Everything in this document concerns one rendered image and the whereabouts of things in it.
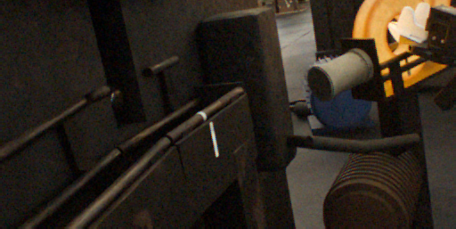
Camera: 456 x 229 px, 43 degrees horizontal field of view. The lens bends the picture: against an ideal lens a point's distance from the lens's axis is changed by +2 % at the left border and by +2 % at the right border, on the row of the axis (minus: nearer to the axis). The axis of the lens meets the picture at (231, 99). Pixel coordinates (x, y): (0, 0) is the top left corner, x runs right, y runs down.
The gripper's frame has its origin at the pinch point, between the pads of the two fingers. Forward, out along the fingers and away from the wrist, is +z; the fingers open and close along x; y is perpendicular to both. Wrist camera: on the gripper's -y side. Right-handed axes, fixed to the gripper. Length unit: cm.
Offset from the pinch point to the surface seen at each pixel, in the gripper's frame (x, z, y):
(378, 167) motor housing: 13.8, -11.8, -15.6
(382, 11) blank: 3.7, 0.0, 4.1
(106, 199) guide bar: 61, -24, 6
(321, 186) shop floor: -54, 71, -98
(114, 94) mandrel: 52, -4, 4
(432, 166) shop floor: -92, 51, -92
